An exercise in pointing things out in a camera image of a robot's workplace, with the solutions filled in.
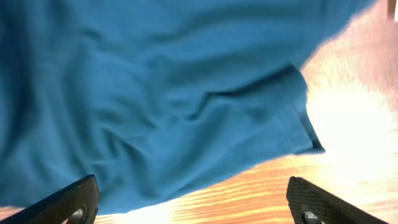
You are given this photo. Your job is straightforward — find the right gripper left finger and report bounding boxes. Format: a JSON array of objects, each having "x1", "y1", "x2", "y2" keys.
[{"x1": 1, "y1": 175, "x2": 100, "y2": 224}]

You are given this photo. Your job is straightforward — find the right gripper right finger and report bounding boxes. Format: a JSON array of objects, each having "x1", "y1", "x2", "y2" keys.
[{"x1": 286, "y1": 177, "x2": 386, "y2": 224}]

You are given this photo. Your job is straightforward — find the blue polo shirt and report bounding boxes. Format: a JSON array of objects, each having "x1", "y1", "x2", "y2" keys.
[{"x1": 1, "y1": 0, "x2": 372, "y2": 215}]

